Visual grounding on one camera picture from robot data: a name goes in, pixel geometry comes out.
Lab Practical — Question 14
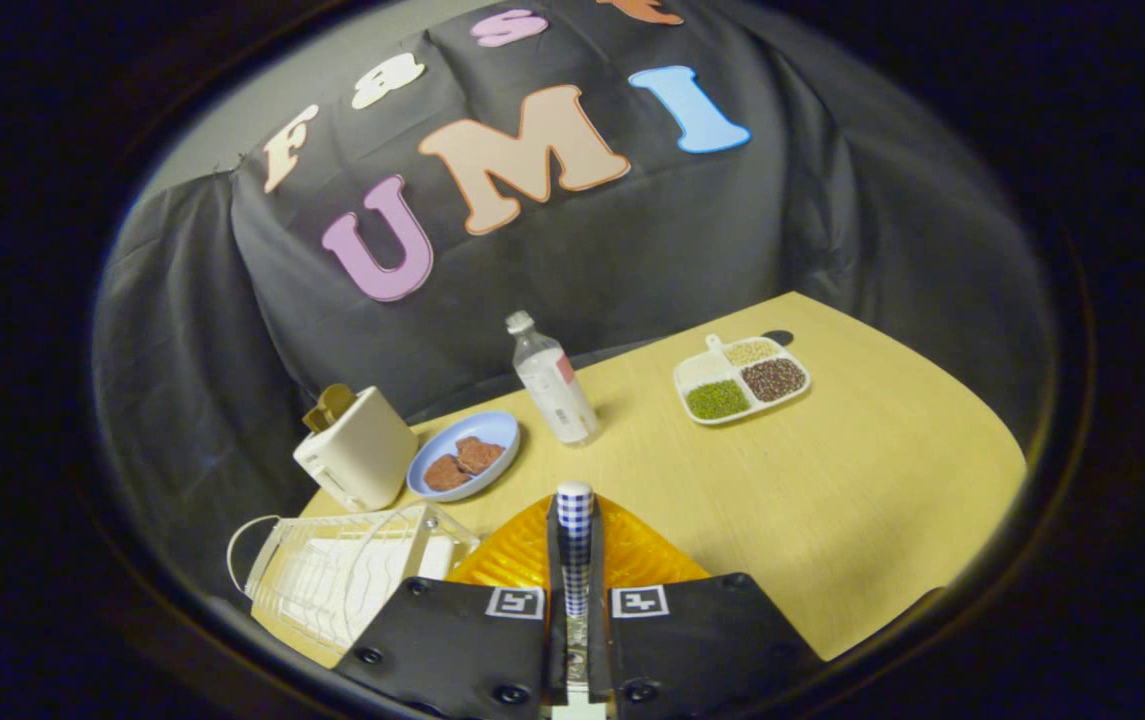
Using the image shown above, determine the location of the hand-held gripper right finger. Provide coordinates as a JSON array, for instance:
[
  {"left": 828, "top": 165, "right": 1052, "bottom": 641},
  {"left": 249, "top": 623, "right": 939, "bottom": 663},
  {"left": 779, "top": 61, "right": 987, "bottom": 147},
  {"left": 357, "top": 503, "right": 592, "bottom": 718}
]
[{"left": 588, "top": 495, "right": 824, "bottom": 720}]

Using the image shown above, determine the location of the blue plate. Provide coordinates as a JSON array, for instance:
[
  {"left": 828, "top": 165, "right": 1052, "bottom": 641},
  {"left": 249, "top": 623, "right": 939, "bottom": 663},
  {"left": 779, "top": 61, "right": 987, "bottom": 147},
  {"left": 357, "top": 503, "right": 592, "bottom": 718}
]
[{"left": 406, "top": 411, "right": 521, "bottom": 503}]

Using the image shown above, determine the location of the clear plastic water bottle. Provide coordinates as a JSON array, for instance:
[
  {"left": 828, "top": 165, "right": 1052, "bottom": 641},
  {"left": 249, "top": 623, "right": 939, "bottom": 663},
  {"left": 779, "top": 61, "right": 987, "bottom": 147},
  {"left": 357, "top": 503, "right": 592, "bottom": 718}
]
[{"left": 505, "top": 310, "right": 602, "bottom": 447}]

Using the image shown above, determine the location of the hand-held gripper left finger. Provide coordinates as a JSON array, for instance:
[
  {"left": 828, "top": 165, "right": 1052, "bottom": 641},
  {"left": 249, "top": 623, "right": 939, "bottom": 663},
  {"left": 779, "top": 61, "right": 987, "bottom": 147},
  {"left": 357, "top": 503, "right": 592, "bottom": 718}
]
[{"left": 336, "top": 495, "right": 574, "bottom": 720}]

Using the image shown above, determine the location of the brown cookie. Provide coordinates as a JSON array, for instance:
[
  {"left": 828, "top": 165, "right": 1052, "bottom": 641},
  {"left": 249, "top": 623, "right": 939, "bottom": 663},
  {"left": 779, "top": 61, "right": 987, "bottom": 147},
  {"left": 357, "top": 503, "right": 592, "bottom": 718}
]
[
  {"left": 455, "top": 436, "right": 506, "bottom": 476},
  {"left": 423, "top": 455, "right": 473, "bottom": 493}
]

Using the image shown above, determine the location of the black backdrop cloth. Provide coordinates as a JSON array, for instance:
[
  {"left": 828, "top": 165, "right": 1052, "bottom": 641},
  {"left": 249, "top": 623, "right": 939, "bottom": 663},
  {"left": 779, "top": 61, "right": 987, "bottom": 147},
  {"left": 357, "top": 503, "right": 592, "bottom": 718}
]
[{"left": 92, "top": 0, "right": 1053, "bottom": 611}]

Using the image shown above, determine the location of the white wire dish rack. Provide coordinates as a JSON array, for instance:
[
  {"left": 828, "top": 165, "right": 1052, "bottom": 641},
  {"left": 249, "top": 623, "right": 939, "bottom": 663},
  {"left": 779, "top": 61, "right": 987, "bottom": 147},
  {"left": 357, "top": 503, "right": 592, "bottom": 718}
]
[{"left": 226, "top": 502, "right": 482, "bottom": 668}]

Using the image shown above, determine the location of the cream toaster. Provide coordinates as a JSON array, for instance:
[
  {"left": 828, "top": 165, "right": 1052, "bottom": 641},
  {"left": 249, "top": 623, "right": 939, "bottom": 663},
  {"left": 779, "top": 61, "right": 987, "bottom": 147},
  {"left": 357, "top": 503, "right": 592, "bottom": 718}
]
[{"left": 293, "top": 384, "right": 420, "bottom": 513}]

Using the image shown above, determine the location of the blue checkered handle spoon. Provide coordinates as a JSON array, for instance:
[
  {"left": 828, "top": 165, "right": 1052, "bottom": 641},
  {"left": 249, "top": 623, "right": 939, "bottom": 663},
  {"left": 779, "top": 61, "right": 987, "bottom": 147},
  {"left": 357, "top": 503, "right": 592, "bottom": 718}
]
[{"left": 556, "top": 481, "right": 596, "bottom": 691}]

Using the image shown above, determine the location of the white divided tray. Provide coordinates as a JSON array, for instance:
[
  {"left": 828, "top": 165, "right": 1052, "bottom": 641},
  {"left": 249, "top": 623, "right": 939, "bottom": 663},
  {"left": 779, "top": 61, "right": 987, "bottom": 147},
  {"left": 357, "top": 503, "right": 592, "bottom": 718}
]
[{"left": 672, "top": 333, "right": 813, "bottom": 427}]

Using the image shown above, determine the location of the green beans pile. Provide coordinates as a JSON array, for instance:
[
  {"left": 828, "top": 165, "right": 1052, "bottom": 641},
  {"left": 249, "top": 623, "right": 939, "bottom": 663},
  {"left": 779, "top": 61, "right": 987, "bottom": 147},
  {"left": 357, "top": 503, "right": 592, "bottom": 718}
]
[{"left": 685, "top": 380, "right": 751, "bottom": 421}]

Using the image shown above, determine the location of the dark red beans pile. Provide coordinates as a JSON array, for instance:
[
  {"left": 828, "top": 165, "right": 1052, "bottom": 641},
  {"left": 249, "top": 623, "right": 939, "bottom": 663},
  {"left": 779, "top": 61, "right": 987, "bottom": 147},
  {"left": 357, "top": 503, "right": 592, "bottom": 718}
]
[{"left": 741, "top": 358, "right": 807, "bottom": 403}]

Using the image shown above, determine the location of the brown toast slice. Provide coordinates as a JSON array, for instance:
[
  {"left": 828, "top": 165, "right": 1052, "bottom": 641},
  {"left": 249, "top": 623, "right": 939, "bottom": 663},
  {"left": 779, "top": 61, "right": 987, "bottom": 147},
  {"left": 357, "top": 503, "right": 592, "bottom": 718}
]
[{"left": 302, "top": 384, "right": 358, "bottom": 433}]

